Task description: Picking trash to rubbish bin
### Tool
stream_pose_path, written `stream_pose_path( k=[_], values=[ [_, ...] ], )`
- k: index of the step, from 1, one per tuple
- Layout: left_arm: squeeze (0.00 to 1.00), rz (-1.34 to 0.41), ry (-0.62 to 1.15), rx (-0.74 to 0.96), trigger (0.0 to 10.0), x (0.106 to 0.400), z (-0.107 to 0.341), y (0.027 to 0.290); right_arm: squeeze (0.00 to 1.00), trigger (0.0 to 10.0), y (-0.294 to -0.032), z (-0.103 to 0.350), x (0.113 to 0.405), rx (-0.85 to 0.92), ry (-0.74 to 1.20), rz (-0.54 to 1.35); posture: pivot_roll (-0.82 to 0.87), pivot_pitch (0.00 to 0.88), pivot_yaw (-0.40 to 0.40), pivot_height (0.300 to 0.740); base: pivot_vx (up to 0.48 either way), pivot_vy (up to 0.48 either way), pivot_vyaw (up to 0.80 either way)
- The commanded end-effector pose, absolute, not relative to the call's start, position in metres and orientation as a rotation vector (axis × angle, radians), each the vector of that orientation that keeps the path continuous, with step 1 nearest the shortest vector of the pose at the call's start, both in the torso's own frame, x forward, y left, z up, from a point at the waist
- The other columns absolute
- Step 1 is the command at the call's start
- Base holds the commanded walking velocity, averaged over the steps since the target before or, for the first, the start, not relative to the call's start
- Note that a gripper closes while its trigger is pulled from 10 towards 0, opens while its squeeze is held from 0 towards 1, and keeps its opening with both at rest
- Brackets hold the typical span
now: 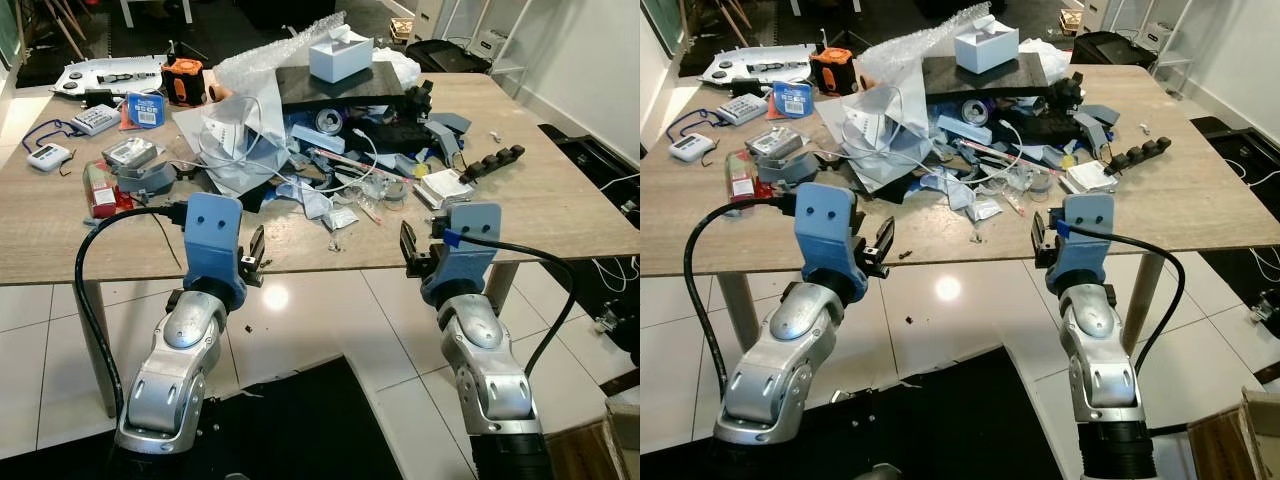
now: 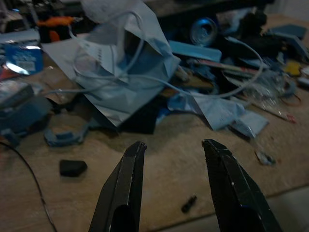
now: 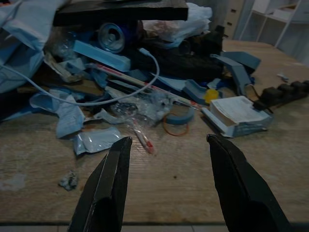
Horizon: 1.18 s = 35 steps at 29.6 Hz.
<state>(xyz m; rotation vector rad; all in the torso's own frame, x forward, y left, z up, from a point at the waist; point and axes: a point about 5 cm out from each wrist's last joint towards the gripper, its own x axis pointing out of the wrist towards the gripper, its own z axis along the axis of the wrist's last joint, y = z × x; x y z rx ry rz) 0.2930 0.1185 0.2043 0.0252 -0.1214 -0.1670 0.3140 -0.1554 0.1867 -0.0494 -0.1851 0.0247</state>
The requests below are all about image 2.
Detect crumpled white tissue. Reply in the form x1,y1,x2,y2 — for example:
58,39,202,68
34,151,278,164
81,0,136,24

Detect blue flat box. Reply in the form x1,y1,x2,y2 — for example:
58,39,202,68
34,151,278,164
168,40,222,62

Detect white cable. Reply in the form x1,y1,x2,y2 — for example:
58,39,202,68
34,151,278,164
40,11,264,99

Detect dark grey device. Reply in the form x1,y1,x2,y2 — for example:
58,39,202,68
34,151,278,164
0,81,53,147

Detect clear plastic wrapper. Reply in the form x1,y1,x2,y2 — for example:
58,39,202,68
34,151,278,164
243,70,297,109

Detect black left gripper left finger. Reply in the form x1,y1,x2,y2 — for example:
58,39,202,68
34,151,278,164
88,141,147,232

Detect black cloth bundle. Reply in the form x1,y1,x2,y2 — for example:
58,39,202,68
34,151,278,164
223,11,288,60

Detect thin black cable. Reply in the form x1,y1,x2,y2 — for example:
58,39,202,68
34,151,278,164
0,141,58,232

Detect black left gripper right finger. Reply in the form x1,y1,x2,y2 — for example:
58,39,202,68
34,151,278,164
201,139,283,232

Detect orange tool handle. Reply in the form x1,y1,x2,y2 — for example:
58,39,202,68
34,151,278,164
36,16,75,28

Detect small crumpled foil piece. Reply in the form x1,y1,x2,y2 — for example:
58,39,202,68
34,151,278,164
255,150,276,166

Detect large crumpled grey paper bag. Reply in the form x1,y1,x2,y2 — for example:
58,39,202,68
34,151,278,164
41,1,181,127

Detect blue printed packet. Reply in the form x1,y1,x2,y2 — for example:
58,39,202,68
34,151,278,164
4,43,44,75

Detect small black screw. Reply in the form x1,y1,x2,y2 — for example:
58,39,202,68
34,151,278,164
181,195,197,213

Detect yellow small block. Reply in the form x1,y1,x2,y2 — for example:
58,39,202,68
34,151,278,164
283,60,302,77

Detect crumpled pale blue paper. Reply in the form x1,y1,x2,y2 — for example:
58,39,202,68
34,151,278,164
166,93,270,138

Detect small black plastic block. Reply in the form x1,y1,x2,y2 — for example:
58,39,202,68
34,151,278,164
59,159,88,178

